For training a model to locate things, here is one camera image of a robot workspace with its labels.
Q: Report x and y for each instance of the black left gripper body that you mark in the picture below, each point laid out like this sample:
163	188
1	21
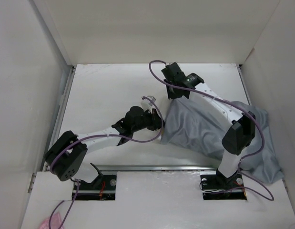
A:
147	121

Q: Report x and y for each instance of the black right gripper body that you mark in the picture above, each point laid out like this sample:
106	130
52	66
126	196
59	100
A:
172	93

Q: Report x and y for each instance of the grey pillowcase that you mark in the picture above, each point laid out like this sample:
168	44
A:
189	126

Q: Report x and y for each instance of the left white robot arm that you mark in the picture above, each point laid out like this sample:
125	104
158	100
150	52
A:
66	156

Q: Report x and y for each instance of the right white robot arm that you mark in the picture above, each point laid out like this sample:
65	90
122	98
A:
238	123

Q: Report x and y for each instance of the pink plastic bag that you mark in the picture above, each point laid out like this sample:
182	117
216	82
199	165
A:
55	222

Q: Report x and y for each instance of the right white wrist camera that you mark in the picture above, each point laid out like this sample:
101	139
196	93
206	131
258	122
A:
170	64

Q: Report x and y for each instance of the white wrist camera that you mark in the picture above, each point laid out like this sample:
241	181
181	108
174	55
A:
170	64
147	103

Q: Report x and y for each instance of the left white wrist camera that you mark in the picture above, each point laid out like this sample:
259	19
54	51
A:
147	103

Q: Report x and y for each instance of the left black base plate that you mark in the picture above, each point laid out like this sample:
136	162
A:
105	191

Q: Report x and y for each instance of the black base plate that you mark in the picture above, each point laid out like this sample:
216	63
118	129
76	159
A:
217	188
105	191

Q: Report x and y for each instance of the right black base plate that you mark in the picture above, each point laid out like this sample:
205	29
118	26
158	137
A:
217	188

